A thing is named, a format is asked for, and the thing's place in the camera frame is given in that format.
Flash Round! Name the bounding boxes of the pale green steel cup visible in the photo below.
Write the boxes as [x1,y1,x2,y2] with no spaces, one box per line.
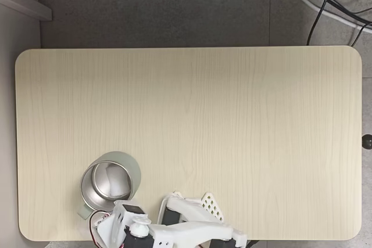
[77,151,142,221]

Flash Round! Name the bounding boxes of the red white servo wire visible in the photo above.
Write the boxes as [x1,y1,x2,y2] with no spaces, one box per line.
[88,209,109,246]

